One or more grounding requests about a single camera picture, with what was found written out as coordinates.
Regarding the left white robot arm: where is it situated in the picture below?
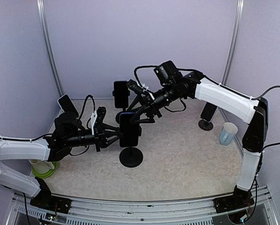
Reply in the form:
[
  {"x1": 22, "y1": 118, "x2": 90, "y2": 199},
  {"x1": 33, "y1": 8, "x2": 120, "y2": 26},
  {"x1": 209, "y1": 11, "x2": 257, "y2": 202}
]
[{"x1": 0, "y1": 94, "x2": 123, "y2": 209}]

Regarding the black smartphone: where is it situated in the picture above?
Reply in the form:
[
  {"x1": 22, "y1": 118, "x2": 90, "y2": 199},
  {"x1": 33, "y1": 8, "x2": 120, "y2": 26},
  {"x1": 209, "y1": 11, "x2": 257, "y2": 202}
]
[
  {"x1": 113, "y1": 81, "x2": 129, "y2": 108},
  {"x1": 119, "y1": 112, "x2": 139, "y2": 148},
  {"x1": 57, "y1": 94, "x2": 79, "y2": 117},
  {"x1": 200, "y1": 103, "x2": 218, "y2": 122}
]

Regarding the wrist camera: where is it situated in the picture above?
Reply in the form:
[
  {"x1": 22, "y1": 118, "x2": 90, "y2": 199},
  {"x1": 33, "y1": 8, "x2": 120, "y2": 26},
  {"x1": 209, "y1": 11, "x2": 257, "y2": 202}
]
[
  {"x1": 89, "y1": 106, "x2": 106, "y2": 135},
  {"x1": 127, "y1": 79, "x2": 155, "y2": 99}
]

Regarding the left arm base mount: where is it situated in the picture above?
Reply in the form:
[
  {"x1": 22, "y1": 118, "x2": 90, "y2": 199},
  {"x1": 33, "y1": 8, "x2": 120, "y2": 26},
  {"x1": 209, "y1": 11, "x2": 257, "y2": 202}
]
[{"x1": 30, "y1": 177, "x2": 71, "y2": 214}]

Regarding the left aluminium frame post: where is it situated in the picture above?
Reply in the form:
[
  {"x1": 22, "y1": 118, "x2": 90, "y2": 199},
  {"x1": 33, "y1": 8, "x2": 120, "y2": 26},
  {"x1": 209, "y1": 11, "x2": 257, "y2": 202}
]
[{"x1": 36, "y1": 0, "x2": 64, "y2": 97}]

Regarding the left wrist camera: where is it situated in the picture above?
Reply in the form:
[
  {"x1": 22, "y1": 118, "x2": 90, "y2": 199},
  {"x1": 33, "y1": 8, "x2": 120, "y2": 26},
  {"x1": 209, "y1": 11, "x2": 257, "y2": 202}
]
[{"x1": 89, "y1": 106, "x2": 106, "y2": 135}]

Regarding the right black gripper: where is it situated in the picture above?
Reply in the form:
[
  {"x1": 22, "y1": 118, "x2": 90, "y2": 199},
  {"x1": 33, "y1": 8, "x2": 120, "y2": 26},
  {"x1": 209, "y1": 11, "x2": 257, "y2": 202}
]
[{"x1": 128, "y1": 82, "x2": 181, "y2": 123}]

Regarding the cream ribbed mug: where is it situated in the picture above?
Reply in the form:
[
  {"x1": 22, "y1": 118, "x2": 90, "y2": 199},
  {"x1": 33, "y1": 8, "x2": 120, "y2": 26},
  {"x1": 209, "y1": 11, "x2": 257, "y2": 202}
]
[{"x1": 29, "y1": 159, "x2": 55, "y2": 174}]

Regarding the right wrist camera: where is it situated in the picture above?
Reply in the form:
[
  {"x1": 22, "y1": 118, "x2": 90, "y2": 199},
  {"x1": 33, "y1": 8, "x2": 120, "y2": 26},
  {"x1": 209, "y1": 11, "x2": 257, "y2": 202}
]
[{"x1": 127, "y1": 79, "x2": 155, "y2": 99}]

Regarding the aluminium frame post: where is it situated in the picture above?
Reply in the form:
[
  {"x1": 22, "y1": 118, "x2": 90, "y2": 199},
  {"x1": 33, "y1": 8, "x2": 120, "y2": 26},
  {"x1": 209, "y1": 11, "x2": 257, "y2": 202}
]
[
  {"x1": 36, "y1": 0, "x2": 64, "y2": 97},
  {"x1": 222, "y1": 0, "x2": 245, "y2": 85}
]

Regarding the black pole phone stand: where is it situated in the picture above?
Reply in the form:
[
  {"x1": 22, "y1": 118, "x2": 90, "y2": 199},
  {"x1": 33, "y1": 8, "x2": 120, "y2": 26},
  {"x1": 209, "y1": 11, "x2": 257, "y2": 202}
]
[
  {"x1": 119, "y1": 127, "x2": 143, "y2": 168},
  {"x1": 112, "y1": 89, "x2": 130, "y2": 124}
]

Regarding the green saucer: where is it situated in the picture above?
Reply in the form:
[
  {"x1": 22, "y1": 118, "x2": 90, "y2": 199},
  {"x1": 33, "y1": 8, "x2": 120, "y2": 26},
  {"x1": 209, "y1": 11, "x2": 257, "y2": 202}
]
[{"x1": 31, "y1": 162, "x2": 58, "y2": 179}]

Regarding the light blue mug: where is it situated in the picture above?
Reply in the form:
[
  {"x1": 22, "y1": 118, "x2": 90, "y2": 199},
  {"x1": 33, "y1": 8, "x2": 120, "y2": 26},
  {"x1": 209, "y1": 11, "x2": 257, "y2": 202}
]
[{"x1": 219, "y1": 122, "x2": 238, "y2": 146}]

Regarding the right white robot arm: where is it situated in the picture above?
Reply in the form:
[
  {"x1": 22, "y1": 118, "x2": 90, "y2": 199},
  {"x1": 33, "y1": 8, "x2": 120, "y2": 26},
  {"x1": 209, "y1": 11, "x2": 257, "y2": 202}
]
[{"x1": 127, "y1": 60, "x2": 269, "y2": 208}]

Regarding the right aluminium frame post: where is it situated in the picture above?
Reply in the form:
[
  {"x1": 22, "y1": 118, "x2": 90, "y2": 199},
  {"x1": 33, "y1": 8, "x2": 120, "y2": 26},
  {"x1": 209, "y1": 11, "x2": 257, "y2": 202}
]
[{"x1": 222, "y1": 0, "x2": 245, "y2": 85}]

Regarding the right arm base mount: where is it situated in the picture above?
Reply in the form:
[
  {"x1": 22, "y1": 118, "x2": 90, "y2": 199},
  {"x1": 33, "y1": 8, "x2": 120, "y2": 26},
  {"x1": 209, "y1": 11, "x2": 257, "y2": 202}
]
[{"x1": 213, "y1": 185, "x2": 255, "y2": 213}]

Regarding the folding plate phone stand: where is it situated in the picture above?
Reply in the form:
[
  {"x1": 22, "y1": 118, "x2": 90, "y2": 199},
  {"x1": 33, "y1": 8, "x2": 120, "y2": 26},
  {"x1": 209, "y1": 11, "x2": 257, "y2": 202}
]
[{"x1": 198, "y1": 119, "x2": 213, "y2": 131}]

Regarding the front aluminium rail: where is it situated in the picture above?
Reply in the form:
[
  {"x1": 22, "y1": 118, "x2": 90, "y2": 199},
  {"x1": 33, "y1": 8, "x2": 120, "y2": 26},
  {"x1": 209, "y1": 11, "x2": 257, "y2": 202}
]
[{"x1": 6, "y1": 186, "x2": 279, "y2": 225}]

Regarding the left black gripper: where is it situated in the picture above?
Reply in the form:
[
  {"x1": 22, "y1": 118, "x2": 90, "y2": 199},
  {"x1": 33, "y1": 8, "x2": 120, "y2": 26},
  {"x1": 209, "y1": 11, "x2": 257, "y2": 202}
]
[{"x1": 64, "y1": 123, "x2": 123, "y2": 152}]

